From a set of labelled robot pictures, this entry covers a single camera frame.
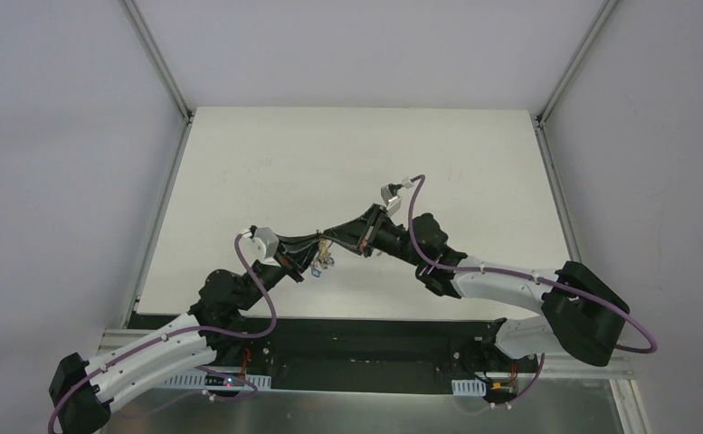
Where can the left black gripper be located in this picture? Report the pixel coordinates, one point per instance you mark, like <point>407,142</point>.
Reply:
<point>287,263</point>

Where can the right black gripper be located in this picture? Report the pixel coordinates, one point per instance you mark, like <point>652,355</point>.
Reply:
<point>373,231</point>

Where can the silver keyring with keys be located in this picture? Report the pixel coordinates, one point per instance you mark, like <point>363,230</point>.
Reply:
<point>323,259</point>

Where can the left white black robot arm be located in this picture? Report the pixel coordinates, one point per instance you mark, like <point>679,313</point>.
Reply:
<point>232,308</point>

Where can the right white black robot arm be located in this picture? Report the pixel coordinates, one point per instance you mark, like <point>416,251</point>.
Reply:
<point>573,311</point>

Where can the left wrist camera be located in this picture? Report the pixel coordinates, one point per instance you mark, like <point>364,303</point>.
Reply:
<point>262,244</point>

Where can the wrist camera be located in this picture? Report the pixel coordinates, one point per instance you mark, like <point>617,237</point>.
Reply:
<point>262,244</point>
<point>391,198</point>

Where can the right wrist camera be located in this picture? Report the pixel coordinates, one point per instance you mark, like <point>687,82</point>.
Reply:
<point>391,198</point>

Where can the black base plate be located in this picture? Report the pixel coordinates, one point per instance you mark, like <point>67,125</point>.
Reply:
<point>356,355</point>

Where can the left white cable duct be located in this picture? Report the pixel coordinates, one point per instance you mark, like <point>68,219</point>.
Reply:
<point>226,382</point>

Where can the white cable duct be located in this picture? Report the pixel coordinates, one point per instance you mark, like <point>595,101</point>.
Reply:
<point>226,382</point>
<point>472,388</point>

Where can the right white cable duct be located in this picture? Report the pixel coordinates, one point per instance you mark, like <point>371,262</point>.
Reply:
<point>472,388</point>

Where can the right aluminium frame post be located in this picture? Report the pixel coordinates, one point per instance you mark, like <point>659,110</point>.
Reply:
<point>576,62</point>

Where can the aluminium frame post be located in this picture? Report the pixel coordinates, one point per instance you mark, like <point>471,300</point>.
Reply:
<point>148,42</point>
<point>576,62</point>

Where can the left aluminium frame post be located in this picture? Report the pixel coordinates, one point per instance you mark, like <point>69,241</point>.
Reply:
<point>148,42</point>

